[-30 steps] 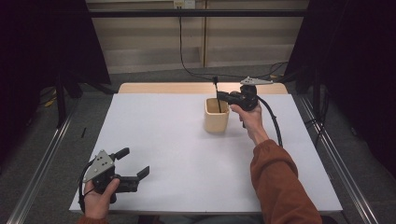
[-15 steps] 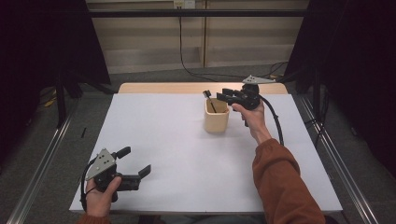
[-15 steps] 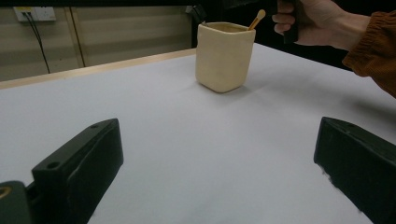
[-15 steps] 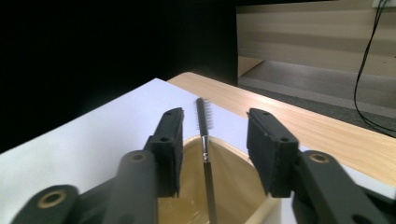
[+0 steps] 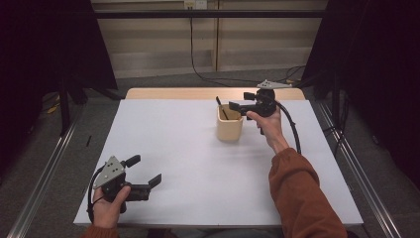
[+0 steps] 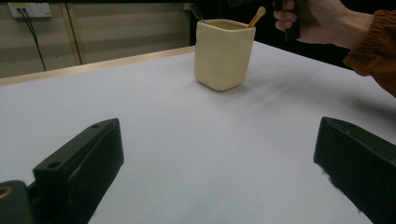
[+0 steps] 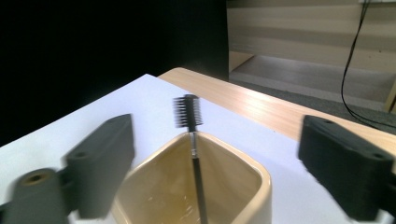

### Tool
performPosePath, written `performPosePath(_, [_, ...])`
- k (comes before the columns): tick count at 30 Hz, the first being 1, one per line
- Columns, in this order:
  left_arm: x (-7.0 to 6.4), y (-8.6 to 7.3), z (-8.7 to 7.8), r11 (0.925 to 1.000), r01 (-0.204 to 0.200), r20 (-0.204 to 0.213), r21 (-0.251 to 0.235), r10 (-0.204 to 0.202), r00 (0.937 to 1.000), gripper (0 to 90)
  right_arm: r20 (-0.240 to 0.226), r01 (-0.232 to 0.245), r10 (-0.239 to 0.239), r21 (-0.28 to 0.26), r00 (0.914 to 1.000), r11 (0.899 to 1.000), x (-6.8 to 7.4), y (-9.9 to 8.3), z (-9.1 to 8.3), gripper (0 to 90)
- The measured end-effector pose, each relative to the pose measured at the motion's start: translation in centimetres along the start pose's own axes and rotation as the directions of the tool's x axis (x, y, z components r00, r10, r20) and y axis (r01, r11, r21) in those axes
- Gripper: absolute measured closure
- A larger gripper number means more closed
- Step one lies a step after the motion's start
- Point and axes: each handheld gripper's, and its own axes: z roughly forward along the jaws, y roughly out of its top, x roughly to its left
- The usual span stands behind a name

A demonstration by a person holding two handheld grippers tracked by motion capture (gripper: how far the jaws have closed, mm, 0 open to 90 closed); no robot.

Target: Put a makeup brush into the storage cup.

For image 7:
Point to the wooden table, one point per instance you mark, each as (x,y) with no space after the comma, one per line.
(249,102)

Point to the cream ceramic cup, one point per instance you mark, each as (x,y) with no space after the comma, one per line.
(162,180)

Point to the beige cabinet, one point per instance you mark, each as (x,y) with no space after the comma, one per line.
(280,31)

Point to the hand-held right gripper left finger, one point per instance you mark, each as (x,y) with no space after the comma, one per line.
(99,161)

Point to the black makeup brush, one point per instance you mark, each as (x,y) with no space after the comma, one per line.
(188,112)

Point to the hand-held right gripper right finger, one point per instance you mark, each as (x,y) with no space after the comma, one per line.
(345,171)

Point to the white table mat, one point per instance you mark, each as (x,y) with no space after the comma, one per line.
(149,99)

